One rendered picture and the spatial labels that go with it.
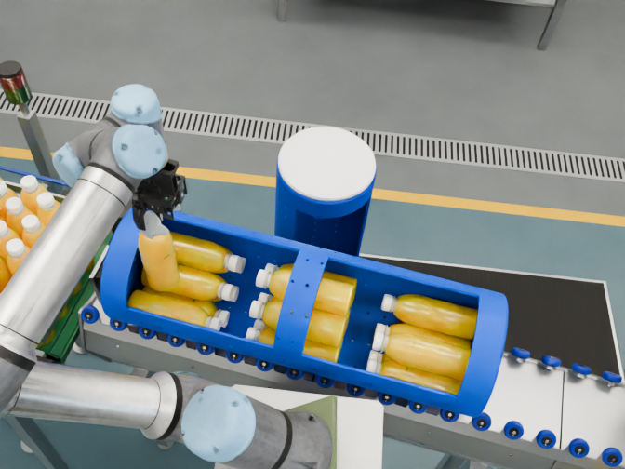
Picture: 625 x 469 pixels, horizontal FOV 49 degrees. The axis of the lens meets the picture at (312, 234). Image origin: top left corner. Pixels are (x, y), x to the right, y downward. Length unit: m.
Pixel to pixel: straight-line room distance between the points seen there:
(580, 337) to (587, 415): 1.09
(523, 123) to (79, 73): 2.33
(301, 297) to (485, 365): 0.40
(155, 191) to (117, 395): 0.38
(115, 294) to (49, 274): 0.62
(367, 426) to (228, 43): 2.88
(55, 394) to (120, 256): 0.49
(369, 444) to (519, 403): 0.50
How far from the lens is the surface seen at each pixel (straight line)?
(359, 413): 1.43
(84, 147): 1.09
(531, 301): 2.89
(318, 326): 1.51
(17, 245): 1.75
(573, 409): 1.82
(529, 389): 1.80
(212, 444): 1.13
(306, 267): 1.48
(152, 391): 1.21
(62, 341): 1.84
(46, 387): 1.12
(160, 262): 1.47
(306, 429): 1.22
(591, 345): 2.89
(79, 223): 0.97
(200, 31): 4.05
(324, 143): 1.99
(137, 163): 0.98
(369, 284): 1.69
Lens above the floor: 2.47
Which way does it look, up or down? 54 degrees down
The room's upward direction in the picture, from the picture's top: 6 degrees clockwise
